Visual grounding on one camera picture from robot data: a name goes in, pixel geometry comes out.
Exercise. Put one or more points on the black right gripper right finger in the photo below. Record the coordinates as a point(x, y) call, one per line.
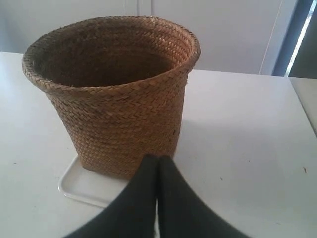
point(181, 212)

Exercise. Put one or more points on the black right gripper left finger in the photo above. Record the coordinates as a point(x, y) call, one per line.
point(132, 214)

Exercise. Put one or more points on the brown woven wicker basket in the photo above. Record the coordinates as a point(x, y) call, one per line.
point(118, 85)

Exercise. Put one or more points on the white rectangular plastic tray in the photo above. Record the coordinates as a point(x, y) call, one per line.
point(89, 187)

